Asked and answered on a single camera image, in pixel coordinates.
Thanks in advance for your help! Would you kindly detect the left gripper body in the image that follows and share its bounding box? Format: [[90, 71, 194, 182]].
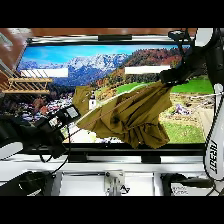
[[34, 105, 83, 160]]

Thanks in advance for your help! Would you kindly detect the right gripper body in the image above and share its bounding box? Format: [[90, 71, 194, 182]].
[[159, 68, 189, 87]]

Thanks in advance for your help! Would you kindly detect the mustard yellow shirt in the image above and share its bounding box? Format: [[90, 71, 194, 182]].
[[71, 81, 175, 150]]

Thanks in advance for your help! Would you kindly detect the black cable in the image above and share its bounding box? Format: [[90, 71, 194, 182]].
[[39, 124, 73, 175]]

